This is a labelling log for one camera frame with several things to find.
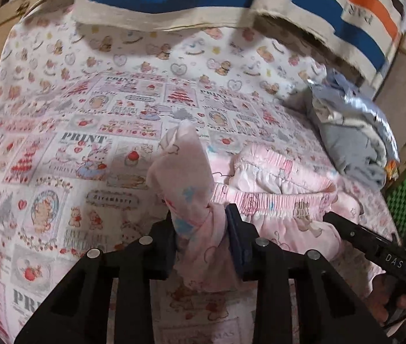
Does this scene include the blue satin blanket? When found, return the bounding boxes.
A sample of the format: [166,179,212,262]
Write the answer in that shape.
[307,62,401,162]

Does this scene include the pink printed pants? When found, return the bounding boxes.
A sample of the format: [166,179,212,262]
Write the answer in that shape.
[146,120,386,292]

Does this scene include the person's right hand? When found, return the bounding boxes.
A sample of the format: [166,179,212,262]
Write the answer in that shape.
[371,277,406,325]

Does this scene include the brown wooden wardrobe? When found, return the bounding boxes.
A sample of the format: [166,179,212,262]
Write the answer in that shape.
[373,32,406,162]

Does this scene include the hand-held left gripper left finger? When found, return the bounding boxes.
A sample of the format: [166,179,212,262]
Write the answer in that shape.
[15,208,178,344]

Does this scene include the patchwork printed bed sheet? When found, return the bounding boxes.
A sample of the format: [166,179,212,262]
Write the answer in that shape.
[0,72,404,344]

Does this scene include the white bear-print sheet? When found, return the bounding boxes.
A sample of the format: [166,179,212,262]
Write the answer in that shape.
[0,7,333,115]

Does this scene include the grey folded blanket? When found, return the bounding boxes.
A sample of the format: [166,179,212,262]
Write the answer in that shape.
[319,122,386,190]

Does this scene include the green plastic basket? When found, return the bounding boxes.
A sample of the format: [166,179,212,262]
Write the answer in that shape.
[386,172,406,230]

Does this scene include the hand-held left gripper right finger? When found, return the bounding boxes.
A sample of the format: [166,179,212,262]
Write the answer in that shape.
[225,204,392,344]

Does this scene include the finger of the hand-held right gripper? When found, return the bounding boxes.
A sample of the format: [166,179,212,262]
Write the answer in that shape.
[323,211,379,255]

